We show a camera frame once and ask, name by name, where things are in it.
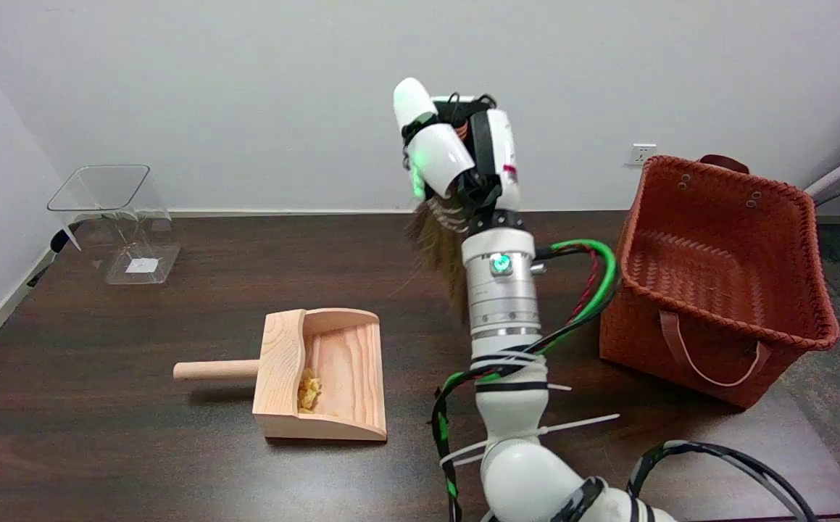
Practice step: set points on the small brown straw broom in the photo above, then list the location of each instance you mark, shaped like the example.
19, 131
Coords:
440, 246

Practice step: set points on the wooden dustpan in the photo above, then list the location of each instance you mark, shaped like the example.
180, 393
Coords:
318, 375

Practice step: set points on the brown woven storage basket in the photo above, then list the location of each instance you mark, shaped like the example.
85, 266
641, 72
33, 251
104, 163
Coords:
717, 279

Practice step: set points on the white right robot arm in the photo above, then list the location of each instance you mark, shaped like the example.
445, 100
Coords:
506, 341

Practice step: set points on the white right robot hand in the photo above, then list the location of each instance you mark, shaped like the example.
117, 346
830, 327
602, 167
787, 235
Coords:
456, 152

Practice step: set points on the yellow crumbs pile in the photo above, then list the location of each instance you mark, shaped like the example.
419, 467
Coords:
309, 391

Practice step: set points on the white wall socket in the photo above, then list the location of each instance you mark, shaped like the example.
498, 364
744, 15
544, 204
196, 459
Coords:
641, 154

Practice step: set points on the clear plastic container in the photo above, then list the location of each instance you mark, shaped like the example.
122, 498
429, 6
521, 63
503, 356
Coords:
119, 221

